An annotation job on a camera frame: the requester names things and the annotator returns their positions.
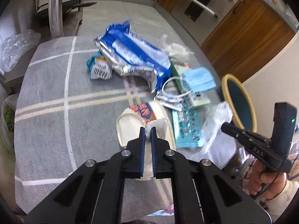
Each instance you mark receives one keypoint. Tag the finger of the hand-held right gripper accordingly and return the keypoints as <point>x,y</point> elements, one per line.
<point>236,134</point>

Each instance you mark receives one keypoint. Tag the green white carton box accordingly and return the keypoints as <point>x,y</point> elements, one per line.
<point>198,100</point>

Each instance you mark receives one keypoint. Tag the pink patterned cloth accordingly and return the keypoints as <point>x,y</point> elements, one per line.
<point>164,211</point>

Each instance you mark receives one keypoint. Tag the black flat tray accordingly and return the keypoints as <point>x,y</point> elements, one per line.
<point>70,7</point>

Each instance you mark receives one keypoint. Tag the blue face mask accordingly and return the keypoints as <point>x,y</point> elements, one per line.
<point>198,79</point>

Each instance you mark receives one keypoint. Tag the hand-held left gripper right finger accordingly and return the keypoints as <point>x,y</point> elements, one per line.
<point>153,155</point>

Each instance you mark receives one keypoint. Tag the teal bin with yellow rim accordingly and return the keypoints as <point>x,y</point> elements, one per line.
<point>240,102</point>

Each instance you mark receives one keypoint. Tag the clear plastic bag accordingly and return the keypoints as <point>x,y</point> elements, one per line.
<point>16,46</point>

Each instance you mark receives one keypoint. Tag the clear plastic wrapper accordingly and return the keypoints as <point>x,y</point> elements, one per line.
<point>215,121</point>

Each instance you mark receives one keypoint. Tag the white printed sachet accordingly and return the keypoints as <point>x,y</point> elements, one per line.
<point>170,101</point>

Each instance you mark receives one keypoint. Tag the built-in steel oven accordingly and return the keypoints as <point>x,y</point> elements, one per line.
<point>198,0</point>

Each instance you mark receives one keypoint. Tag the teal blister packet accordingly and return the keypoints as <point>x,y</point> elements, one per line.
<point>186,130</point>

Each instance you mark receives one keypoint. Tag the blue silver snack bag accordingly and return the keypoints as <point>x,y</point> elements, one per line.
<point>130,51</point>

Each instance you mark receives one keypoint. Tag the person's right hand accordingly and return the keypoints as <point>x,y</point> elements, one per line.
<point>264,182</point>

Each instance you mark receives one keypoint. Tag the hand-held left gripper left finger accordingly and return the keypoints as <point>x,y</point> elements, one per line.
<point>141,155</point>

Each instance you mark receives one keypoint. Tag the bag of green vegetables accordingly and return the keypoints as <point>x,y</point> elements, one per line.
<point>8,121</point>

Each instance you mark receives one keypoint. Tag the person's right forearm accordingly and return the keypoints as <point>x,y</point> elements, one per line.
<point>285,201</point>

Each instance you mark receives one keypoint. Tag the small teal barcode packet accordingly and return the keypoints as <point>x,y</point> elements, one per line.
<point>100,70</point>

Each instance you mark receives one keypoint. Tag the grey plaid cloth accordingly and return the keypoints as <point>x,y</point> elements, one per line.
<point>58,121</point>

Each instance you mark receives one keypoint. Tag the white crumpled tissue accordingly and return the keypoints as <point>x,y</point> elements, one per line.
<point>177,49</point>

